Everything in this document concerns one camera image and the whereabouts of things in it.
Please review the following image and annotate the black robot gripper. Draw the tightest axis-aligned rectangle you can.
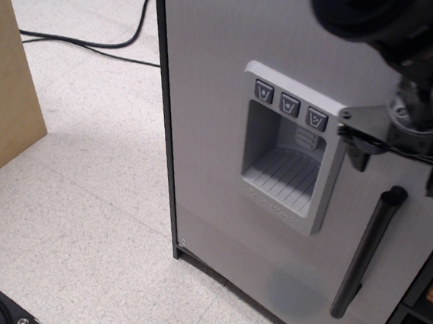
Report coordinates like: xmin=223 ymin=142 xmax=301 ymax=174
xmin=338 ymin=77 xmax=433 ymax=198

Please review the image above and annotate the grey toy fridge door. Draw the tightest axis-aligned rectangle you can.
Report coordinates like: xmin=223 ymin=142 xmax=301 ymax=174
xmin=124 ymin=0 xmax=433 ymax=324

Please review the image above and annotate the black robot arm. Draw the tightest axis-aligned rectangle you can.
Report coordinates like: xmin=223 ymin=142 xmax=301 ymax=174
xmin=310 ymin=0 xmax=433 ymax=197

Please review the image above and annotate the dark grey fridge cabinet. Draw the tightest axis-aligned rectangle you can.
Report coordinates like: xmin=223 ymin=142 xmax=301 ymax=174
xmin=116 ymin=0 xmax=433 ymax=324

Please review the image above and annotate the black fridge door handle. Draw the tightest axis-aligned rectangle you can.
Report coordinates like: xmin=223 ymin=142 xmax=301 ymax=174
xmin=329 ymin=185 xmax=408 ymax=319

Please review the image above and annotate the black floor cable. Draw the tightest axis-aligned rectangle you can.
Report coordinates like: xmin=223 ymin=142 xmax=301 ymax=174
xmin=18 ymin=0 xmax=169 ymax=68

